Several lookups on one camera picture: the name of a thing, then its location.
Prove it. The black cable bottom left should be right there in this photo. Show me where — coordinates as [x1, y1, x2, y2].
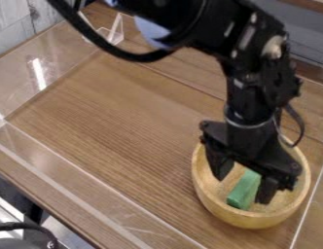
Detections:
[0, 222, 60, 249]

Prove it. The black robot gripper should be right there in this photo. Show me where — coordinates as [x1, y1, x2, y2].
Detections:
[199, 120, 302, 204]

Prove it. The green rectangular block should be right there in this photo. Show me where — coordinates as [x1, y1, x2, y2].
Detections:
[226, 170, 259, 210]

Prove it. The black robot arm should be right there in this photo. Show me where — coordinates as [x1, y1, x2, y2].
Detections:
[105, 0, 301, 204]

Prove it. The black metal mount with screw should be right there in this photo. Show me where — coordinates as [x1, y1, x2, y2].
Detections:
[23, 217, 68, 249]

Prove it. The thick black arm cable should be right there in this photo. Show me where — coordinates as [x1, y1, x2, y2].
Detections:
[44, 0, 174, 63]

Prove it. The light brown wooden bowl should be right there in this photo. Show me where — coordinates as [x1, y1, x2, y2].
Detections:
[191, 144, 310, 230]

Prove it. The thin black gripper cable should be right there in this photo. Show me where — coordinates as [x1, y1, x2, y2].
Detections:
[273, 103, 306, 149]

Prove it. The clear acrylic corner bracket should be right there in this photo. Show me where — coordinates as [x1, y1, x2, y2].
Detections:
[77, 12, 123, 46]

